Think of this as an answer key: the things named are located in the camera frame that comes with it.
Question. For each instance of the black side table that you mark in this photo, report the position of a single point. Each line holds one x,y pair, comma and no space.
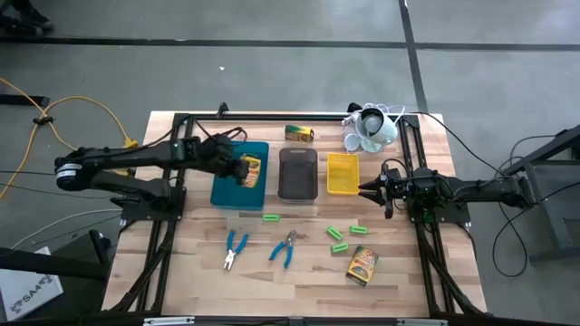
539,151

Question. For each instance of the person's foot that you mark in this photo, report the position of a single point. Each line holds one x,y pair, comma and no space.
34,18

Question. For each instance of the silver metal bracket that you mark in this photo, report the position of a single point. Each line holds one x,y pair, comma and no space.
421,322
168,321

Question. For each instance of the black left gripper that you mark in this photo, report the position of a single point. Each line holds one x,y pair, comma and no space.
224,156

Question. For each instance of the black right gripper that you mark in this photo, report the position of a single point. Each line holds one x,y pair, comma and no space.
393,188

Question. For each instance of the grey translucent plastic bin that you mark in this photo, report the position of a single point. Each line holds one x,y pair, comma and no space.
296,176

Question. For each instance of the black floor stand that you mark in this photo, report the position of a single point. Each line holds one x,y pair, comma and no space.
45,265

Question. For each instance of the white round cap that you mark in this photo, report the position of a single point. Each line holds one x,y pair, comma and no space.
352,142

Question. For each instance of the white cylindrical projector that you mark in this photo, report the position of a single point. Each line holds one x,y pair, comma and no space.
378,129

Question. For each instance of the teal plastic bin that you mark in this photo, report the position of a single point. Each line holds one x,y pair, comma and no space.
229,194

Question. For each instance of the green eraser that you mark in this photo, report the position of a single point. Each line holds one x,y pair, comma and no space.
271,217
339,247
358,230
335,233

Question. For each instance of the white cardboard box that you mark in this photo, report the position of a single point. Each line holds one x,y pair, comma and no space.
27,294

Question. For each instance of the black flat floor bar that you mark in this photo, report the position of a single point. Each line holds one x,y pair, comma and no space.
22,100

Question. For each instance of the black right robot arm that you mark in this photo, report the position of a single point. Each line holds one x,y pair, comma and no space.
480,188

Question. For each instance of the yellow green crayon box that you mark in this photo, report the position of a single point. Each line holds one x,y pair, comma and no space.
299,133
362,267
254,174

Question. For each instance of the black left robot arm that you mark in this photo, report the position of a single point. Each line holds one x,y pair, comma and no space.
136,156

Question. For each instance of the yellow plastic basket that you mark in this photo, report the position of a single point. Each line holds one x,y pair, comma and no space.
343,174

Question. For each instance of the black aluminium table frame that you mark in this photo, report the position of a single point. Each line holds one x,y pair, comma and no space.
294,117

